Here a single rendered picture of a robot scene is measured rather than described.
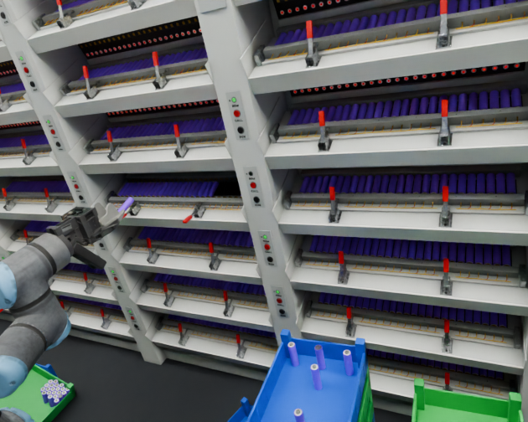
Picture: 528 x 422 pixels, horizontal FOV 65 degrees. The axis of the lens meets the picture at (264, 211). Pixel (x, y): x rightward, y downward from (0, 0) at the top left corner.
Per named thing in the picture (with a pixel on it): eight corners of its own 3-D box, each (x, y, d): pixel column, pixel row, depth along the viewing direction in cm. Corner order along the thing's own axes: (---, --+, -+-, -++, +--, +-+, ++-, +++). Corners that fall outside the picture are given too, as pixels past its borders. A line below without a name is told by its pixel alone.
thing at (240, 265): (266, 285, 130) (251, 260, 121) (125, 269, 158) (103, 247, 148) (284, 234, 142) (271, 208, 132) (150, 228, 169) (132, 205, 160)
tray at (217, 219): (253, 232, 122) (241, 210, 115) (106, 224, 149) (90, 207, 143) (273, 183, 133) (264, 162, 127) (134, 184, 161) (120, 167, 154)
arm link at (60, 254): (63, 276, 95) (36, 272, 99) (79, 264, 99) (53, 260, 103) (46, 244, 91) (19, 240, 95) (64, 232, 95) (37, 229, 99)
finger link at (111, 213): (125, 195, 112) (98, 212, 105) (132, 214, 114) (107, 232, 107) (117, 195, 113) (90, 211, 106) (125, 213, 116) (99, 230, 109)
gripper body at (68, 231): (98, 205, 104) (59, 230, 95) (110, 234, 108) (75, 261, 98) (77, 204, 107) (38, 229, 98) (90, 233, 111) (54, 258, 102)
